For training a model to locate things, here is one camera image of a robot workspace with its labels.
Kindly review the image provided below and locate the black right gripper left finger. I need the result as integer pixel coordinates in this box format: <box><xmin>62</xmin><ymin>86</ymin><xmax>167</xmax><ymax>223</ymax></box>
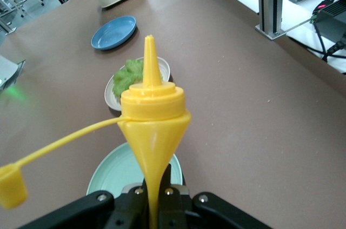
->
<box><xmin>18</xmin><ymin>179</ymin><xmax>150</xmax><ymax>229</ymax></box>

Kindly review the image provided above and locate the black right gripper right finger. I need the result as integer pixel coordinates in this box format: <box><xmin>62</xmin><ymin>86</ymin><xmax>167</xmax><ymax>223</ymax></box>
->
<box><xmin>158</xmin><ymin>164</ymin><xmax>274</xmax><ymax>229</ymax></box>

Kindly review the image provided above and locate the yellow squeeze bottle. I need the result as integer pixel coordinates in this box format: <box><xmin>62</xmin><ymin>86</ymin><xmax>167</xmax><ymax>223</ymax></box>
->
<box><xmin>0</xmin><ymin>35</ymin><xmax>192</xmax><ymax>229</ymax></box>

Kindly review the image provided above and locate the green lettuce leaf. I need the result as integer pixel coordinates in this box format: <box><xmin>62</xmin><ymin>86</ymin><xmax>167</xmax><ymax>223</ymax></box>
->
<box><xmin>112</xmin><ymin>59</ymin><xmax>163</xmax><ymax>97</ymax></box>

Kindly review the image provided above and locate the mint green plate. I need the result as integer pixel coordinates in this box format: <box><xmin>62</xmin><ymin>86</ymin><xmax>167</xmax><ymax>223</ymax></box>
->
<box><xmin>85</xmin><ymin>142</ymin><xmax>185</xmax><ymax>198</ymax></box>

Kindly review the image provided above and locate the beige plate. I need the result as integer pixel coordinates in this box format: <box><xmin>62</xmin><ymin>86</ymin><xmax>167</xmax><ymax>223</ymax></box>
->
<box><xmin>104</xmin><ymin>56</ymin><xmax>171</xmax><ymax>111</ymax></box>

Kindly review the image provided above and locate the blue plate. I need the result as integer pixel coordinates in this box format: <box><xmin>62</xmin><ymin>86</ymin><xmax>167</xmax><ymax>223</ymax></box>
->
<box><xmin>91</xmin><ymin>15</ymin><xmax>138</xmax><ymax>51</ymax></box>

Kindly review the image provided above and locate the black box with red light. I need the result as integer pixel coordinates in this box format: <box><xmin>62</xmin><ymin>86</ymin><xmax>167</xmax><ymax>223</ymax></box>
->
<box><xmin>315</xmin><ymin>0</ymin><xmax>346</xmax><ymax>42</ymax></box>

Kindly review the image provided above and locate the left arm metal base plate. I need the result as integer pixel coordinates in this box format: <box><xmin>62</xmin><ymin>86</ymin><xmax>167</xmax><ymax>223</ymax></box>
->
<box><xmin>0</xmin><ymin>55</ymin><xmax>26</xmax><ymax>91</ymax></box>

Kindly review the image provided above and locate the black cable tangle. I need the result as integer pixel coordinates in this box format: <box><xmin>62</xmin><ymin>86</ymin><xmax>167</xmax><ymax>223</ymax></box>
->
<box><xmin>310</xmin><ymin>0</ymin><xmax>346</xmax><ymax>64</ymax></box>

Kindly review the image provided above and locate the aluminium frame post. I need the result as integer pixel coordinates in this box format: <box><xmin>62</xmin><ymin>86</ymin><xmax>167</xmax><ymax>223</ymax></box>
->
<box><xmin>255</xmin><ymin>0</ymin><xmax>287</xmax><ymax>40</ymax></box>

